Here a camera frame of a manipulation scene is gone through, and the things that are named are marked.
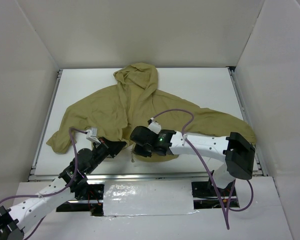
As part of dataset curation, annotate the metal zipper slider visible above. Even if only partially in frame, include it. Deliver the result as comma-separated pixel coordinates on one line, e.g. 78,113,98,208
130,149,135,163

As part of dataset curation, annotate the tan hooded zip jacket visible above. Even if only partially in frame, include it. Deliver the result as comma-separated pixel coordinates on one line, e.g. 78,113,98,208
46,63,257,154

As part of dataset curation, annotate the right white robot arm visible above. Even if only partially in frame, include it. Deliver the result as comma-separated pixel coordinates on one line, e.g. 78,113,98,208
130,126,255,196

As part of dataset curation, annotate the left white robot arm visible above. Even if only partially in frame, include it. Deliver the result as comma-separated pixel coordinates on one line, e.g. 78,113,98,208
0,137,126,240

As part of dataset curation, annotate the white foam front panel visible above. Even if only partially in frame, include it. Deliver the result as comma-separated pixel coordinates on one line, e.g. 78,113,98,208
103,180,195,217

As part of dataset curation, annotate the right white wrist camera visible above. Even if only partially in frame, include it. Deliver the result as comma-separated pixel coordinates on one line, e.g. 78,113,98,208
147,117,162,134

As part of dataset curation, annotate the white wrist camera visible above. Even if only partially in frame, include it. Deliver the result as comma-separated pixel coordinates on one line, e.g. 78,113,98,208
147,117,162,134
85,127,99,143

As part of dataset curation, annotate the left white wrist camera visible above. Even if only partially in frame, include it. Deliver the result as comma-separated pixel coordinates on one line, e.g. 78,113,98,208
85,127,99,143

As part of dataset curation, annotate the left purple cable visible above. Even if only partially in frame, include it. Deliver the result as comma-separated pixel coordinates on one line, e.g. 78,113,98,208
0,127,91,238

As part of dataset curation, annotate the purple cable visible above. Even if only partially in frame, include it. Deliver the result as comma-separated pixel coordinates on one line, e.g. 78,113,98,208
0,127,91,238
152,108,255,230

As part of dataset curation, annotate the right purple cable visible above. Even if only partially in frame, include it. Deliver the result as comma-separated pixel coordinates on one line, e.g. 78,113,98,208
152,108,255,230

